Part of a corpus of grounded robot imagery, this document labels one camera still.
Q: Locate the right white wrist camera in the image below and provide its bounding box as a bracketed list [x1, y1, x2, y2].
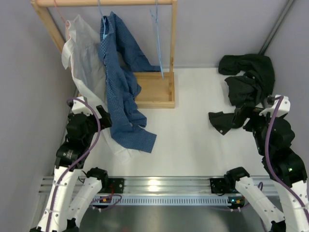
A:
[259, 95, 291, 117]

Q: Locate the black pinstriped shirt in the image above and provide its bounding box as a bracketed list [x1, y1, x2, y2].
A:
[208, 53, 276, 135]

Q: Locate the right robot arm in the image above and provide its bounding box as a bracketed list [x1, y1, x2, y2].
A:
[224, 101, 309, 232]

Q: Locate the light blue wire hanger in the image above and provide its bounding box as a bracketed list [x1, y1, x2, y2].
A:
[150, 0, 165, 80]

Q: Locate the blue checkered shirt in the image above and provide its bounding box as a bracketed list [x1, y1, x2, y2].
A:
[98, 12, 160, 153]

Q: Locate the slotted grey cable duct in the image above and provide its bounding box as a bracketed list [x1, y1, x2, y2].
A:
[92, 195, 244, 206]

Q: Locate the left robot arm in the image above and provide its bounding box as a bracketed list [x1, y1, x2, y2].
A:
[31, 105, 112, 232]

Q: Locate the wooden clothes rack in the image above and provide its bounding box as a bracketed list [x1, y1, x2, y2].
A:
[30, 0, 177, 109]

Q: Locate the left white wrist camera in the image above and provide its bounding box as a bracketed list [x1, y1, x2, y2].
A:
[67, 97, 92, 116]

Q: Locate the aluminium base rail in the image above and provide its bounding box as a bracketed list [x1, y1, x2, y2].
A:
[38, 175, 281, 194]

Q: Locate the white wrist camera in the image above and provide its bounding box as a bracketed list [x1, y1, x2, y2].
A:
[259, 95, 291, 117]
[67, 97, 92, 116]

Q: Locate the white shirt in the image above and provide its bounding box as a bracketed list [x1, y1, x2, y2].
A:
[61, 14, 133, 165]

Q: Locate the pink wire hanger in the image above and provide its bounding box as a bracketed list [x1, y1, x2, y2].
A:
[53, 0, 73, 73]

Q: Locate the blue hanger under blue shirt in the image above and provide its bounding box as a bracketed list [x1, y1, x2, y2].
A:
[97, 0, 107, 40]

